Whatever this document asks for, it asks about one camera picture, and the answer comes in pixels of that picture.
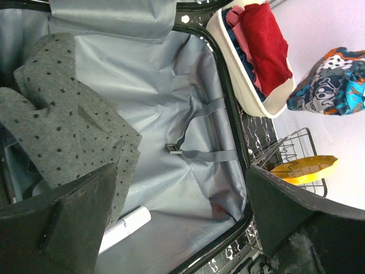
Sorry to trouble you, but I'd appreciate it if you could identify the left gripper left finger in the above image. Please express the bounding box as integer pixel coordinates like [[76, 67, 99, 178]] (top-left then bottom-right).
[[1, 163, 116, 273]]

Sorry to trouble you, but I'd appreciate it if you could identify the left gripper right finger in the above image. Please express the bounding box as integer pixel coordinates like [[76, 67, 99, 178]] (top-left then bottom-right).
[[245, 165, 364, 273]]

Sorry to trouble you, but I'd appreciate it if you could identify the white tube bottle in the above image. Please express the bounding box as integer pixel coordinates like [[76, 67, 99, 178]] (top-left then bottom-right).
[[99, 206, 151, 255]]

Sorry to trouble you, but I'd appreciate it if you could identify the grey polka dot garment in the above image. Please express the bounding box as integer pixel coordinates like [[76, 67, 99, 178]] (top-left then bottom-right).
[[1, 33, 141, 227]]

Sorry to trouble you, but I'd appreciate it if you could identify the colourful patterned cloth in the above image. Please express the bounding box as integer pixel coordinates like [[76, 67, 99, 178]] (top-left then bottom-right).
[[286, 47, 364, 116]]

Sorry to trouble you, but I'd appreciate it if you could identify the bright red garment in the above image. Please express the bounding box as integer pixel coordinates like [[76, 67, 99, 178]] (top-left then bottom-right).
[[240, 2, 293, 96]]

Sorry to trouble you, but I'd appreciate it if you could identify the pink and teal kids suitcase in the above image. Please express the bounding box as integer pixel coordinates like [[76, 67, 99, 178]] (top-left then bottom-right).
[[1, 1, 252, 273]]

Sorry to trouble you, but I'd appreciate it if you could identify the navy blue garment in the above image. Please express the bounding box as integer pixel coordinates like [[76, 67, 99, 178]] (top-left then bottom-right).
[[221, 8, 266, 102]]

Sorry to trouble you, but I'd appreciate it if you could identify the maroon red garment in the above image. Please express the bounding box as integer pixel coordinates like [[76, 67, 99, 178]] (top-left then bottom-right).
[[226, 5, 267, 97]]

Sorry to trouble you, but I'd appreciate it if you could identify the orange-yellow plate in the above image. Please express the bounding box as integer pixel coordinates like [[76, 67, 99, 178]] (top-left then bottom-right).
[[270, 155, 339, 185]]

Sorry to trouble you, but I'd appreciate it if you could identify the white plastic tray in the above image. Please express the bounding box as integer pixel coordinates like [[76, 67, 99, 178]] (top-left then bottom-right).
[[206, 1, 295, 119]]

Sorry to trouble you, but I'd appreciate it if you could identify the black wire dish rack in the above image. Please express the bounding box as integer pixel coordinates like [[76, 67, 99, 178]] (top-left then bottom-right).
[[248, 127, 329, 252]]

